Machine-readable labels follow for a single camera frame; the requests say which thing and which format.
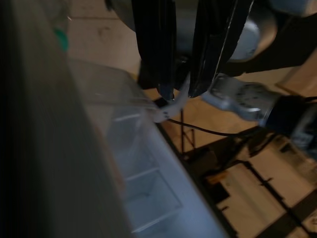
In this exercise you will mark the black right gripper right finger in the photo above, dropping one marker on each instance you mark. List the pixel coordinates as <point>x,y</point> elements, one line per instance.
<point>213,37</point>

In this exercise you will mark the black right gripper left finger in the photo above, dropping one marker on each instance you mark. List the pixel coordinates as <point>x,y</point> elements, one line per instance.
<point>156,37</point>

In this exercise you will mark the clear fridge door bin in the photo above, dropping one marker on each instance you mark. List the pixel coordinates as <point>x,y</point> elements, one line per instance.
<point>106,86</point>

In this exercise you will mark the green fridge door tab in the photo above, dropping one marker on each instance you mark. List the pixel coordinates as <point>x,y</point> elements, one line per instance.
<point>62,41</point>

